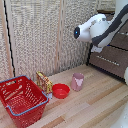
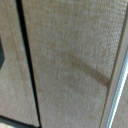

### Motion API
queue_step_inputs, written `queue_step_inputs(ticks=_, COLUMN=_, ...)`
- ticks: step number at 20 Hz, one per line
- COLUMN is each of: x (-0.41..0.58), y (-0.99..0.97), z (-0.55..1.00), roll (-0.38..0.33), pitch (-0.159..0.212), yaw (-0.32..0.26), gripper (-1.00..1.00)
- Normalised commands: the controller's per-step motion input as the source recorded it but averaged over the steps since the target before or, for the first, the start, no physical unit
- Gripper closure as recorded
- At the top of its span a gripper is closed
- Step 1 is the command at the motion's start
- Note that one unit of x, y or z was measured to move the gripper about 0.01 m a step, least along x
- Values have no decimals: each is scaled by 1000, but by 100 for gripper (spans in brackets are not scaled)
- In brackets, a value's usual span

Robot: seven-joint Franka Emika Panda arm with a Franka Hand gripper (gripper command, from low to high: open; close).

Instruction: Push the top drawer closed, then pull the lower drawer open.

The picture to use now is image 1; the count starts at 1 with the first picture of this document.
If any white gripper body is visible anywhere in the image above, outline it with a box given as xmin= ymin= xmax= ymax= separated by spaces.
xmin=90 ymin=44 xmax=104 ymax=54

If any brown drawer cabinet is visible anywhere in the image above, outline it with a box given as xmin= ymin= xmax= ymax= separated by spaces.
xmin=87 ymin=9 xmax=128 ymax=82

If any pink cup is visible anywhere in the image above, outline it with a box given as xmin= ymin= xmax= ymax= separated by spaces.
xmin=70 ymin=72 xmax=85 ymax=92

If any red plastic bowl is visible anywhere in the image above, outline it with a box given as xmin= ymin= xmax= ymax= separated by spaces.
xmin=51 ymin=83 xmax=71 ymax=100

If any yellow and red food box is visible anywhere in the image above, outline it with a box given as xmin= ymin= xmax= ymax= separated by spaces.
xmin=35 ymin=71 xmax=54 ymax=95

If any red plastic shopping basket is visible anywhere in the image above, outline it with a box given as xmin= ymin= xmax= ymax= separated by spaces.
xmin=0 ymin=75 xmax=50 ymax=128

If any silver metal drawer handle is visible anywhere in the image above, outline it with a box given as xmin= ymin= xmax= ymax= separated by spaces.
xmin=95 ymin=54 xmax=121 ymax=67

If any brown drawer with short handle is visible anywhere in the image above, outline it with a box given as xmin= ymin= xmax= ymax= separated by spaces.
xmin=87 ymin=45 xmax=128 ymax=81

